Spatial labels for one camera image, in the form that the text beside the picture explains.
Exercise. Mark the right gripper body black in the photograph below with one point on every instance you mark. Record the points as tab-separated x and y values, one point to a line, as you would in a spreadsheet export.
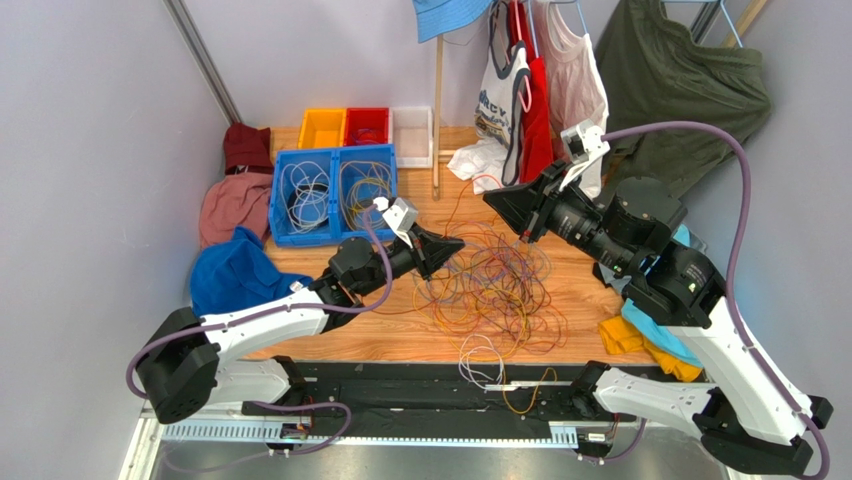
540	209

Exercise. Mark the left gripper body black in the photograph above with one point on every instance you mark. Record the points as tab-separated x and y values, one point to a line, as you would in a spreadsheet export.
401	259

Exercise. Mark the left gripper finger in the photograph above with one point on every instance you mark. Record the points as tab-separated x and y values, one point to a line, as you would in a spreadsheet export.
428	240
434	254

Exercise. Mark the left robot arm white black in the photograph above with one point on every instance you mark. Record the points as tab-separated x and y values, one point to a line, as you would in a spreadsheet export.
191	361

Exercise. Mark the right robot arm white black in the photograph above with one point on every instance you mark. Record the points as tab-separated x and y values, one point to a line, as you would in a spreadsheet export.
746	416

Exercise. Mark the wooden rack pole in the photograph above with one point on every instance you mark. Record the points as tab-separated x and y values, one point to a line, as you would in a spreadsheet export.
436	185

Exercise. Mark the red garment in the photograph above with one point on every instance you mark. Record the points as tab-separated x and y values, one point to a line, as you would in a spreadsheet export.
536	146

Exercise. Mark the white printed shirt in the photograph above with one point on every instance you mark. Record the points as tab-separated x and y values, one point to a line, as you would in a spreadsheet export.
495	160

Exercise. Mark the blue double bin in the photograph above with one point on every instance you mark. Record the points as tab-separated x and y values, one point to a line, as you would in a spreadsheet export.
318	196

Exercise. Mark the white small bin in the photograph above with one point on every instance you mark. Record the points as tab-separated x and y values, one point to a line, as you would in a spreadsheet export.
412	136

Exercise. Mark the pink tank top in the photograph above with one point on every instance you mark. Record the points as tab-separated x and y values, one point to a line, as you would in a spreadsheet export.
575	91

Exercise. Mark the red small bin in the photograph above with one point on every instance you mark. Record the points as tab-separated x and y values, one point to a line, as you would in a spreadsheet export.
367	126

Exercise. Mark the yellow cloth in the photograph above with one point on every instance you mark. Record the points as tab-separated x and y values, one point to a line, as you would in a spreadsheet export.
619	337

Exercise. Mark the yellow small bin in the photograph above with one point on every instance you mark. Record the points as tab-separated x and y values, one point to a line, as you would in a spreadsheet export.
322	128

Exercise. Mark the blue cloth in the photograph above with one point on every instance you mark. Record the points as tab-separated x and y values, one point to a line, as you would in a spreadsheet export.
237	275

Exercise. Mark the olive green shirt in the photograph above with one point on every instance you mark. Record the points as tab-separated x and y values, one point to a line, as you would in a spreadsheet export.
652	71

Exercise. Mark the cyan cloth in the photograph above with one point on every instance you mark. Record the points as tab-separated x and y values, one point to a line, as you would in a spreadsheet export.
659	333

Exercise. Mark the pink cloth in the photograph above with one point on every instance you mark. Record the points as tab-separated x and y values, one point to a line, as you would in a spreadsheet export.
238	200

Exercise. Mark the dark red cloth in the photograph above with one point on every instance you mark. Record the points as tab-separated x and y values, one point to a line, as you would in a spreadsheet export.
247	149

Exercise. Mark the blue bucket hat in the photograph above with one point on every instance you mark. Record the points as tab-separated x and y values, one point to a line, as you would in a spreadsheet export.
437	17

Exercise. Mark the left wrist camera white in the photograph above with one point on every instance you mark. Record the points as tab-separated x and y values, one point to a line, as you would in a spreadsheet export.
399	215

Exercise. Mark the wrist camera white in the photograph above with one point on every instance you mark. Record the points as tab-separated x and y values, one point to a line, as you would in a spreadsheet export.
399	215
586	149

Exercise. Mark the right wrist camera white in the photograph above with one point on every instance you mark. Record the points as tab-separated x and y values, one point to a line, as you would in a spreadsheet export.
586	149

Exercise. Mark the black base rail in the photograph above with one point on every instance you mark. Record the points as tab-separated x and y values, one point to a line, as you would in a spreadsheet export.
431	402

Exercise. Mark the metal corner post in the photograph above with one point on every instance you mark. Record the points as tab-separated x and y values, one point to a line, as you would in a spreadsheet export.
193	38

